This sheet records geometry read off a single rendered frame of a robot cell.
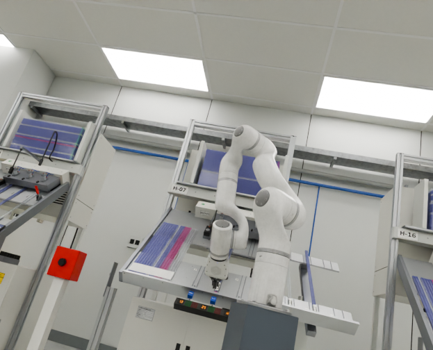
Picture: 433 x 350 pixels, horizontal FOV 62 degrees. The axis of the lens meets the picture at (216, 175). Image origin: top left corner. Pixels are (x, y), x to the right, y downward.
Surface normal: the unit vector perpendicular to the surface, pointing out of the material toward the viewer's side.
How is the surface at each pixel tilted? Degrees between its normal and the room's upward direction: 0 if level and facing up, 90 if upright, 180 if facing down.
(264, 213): 128
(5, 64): 90
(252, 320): 90
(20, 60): 90
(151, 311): 90
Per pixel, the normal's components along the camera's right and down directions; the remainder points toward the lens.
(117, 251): -0.10, -0.37
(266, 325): 0.26, -0.28
